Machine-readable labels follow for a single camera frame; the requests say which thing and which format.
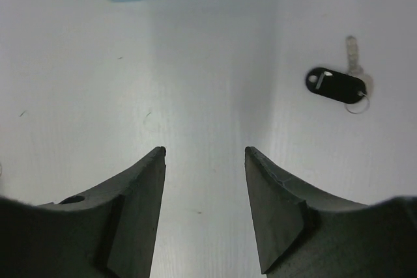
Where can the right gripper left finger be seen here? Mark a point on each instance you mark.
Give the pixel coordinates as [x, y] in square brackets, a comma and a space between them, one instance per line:
[106, 231]

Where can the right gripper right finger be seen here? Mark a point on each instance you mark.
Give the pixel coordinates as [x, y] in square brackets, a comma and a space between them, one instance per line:
[303, 231]

